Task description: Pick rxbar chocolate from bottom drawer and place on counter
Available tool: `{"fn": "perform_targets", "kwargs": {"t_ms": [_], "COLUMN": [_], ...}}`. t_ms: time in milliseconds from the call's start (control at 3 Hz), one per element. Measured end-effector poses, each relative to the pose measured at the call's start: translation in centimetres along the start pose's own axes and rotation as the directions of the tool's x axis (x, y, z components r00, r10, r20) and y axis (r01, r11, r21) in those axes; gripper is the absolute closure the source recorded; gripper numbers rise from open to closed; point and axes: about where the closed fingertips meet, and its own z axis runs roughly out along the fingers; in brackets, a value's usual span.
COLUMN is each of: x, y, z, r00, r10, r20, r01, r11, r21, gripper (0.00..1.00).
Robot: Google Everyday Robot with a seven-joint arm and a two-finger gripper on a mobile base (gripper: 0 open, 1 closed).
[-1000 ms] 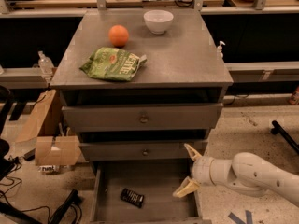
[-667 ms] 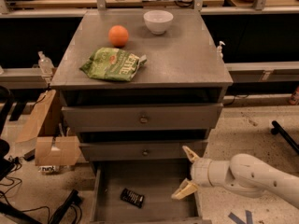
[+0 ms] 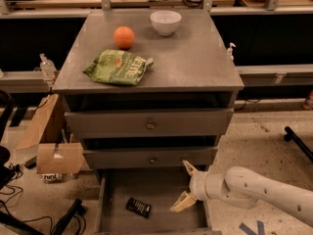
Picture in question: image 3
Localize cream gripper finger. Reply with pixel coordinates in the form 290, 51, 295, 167
183, 160, 198, 176
170, 191, 197, 212

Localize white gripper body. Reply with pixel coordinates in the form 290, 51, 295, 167
189, 171, 226, 201

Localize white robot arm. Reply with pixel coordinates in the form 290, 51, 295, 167
170, 160, 313, 226

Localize grey open bottom drawer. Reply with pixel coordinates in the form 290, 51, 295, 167
95, 167, 222, 235

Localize grey drawer cabinet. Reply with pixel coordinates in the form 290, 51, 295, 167
52, 9, 245, 181

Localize grey middle drawer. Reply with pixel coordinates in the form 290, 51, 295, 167
83, 147, 218, 169

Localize grey top drawer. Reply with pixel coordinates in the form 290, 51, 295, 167
65, 109, 234, 139

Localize blue tape mark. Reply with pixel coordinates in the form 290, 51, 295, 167
238, 219, 266, 235

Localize black stand leg right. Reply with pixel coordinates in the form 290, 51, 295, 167
284, 126, 313, 163

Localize black stand leg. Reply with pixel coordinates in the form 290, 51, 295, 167
284, 126, 313, 163
51, 199, 85, 235

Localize black stand leg left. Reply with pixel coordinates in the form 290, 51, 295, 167
51, 199, 85, 235

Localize white pump bottle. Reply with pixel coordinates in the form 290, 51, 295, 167
227, 42, 236, 61

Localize green chip bag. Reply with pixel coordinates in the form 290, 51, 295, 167
83, 49, 154, 86

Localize orange bottle on floor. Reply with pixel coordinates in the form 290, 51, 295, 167
302, 90, 313, 110

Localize brown cardboard box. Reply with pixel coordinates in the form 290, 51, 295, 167
17, 94, 85, 174

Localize white bowl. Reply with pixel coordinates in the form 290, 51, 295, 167
150, 11, 182, 36

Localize orange fruit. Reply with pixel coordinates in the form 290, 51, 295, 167
113, 26, 135, 49

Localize clear plastic bottle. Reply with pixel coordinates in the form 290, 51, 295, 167
39, 54, 57, 78

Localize black floor cables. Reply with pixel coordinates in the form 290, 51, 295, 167
0, 164, 55, 233

